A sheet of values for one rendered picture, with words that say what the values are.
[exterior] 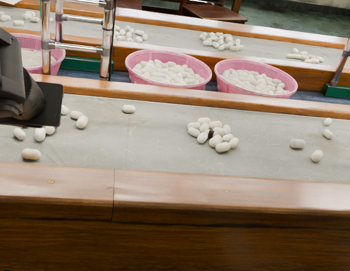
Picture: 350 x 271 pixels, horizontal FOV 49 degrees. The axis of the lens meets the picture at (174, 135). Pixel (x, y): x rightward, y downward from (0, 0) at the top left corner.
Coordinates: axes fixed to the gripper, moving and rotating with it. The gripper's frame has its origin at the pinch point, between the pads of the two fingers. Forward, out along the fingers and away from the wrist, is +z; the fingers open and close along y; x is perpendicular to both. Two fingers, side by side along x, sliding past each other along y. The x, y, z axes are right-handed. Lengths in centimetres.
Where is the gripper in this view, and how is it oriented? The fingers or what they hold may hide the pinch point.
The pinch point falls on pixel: (37, 112)
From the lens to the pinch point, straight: 69.6
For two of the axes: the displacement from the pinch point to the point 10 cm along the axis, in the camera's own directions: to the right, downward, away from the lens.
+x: -0.7, 9.9, -1.3
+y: -9.8, -0.9, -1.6
